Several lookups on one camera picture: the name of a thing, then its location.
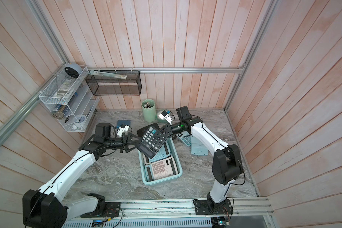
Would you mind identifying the large teal calculator right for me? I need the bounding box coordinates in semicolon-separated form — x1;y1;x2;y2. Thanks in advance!
177;135;191;147

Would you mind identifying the black calculator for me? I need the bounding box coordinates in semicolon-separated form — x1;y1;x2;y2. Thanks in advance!
137;127;167;158

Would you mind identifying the white wire shelf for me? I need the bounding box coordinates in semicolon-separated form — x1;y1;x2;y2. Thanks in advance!
39;65;99;133

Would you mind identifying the mint green storage box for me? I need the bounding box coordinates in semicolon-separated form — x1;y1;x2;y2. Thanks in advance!
139;139;183;186

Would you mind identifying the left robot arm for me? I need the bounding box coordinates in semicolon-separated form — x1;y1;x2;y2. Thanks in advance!
22;123;141;228

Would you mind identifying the teal calculator face down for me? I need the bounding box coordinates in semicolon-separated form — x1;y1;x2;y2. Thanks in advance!
191;136;209;156

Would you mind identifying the black calculator face down large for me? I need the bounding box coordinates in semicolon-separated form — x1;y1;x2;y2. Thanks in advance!
137;123;160;137

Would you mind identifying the aluminium front rail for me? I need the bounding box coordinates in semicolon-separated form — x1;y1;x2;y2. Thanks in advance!
66;197;274;220

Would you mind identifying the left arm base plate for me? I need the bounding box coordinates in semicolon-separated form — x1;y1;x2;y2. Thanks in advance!
80;201;121;218

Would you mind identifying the black wire basket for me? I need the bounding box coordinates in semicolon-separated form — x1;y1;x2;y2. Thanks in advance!
85;70;142;96

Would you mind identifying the ruler on basket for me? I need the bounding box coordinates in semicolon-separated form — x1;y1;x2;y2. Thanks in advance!
89;70;127;79

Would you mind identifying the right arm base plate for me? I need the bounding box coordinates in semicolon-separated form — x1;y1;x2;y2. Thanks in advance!
193;199;233;216

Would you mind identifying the green pen cup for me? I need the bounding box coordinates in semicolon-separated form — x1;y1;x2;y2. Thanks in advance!
141;99;156;122

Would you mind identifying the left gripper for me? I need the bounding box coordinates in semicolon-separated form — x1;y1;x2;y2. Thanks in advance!
104;132;142;153

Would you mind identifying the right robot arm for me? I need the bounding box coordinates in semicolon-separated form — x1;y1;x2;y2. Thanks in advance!
157;106;245;205

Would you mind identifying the grey round speaker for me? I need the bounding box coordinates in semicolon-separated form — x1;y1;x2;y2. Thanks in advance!
64;63;82;79

